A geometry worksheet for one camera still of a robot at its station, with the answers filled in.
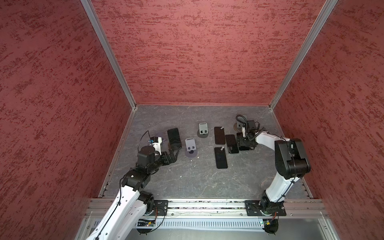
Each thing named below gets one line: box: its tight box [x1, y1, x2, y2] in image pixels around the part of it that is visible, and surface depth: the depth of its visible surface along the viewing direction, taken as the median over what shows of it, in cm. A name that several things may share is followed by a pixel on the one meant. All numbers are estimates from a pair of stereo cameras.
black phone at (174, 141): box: [167, 128, 182, 150], surface depth 93 cm
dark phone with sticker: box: [214, 126, 226, 145], surface depth 105 cm
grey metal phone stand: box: [197, 122, 209, 138], surface depth 101 cm
